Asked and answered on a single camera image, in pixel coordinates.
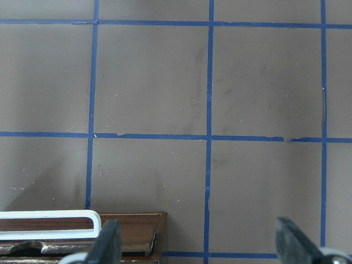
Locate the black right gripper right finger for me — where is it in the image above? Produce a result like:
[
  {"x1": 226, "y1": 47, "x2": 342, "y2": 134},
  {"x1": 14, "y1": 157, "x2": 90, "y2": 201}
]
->
[{"x1": 275, "y1": 217, "x2": 351, "y2": 264}]

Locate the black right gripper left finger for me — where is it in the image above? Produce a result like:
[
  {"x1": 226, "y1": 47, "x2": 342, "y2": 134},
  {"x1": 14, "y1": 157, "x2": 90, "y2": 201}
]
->
[{"x1": 59, "y1": 220, "x2": 122, "y2": 264}]

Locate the open wooden drawer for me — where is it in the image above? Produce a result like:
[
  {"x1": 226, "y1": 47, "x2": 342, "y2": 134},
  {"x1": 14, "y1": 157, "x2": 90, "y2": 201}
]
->
[{"x1": 1, "y1": 213, "x2": 167, "y2": 263}]

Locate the white drawer handle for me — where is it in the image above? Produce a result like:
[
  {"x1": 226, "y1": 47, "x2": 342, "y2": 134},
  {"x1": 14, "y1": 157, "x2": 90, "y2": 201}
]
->
[{"x1": 1, "y1": 210, "x2": 101, "y2": 240}]

